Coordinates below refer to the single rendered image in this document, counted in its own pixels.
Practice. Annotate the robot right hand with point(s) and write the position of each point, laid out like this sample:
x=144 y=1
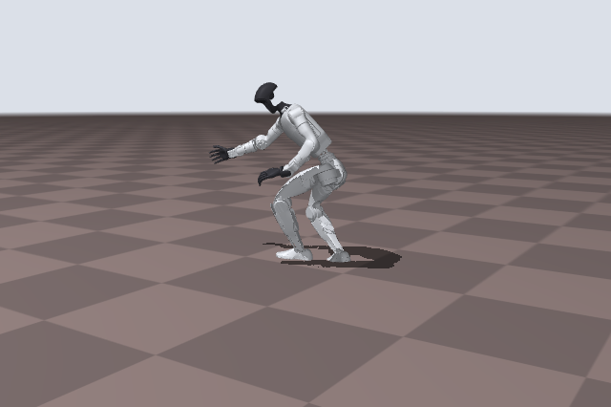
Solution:
x=222 y=152

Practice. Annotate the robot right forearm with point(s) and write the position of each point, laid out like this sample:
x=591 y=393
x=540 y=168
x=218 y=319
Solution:
x=241 y=149

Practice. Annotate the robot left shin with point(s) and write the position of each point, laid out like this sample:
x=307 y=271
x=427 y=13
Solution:
x=287 y=221

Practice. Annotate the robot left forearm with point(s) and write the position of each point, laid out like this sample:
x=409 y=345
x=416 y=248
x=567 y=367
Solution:
x=298 y=161

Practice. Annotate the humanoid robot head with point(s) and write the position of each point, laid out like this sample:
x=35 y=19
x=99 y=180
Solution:
x=265 y=93

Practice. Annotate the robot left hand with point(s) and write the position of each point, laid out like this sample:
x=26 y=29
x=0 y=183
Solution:
x=272 y=173

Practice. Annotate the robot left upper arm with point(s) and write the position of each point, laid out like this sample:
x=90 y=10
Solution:
x=297 y=117

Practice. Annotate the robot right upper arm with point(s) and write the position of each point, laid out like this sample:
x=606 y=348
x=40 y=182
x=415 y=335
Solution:
x=263 y=141

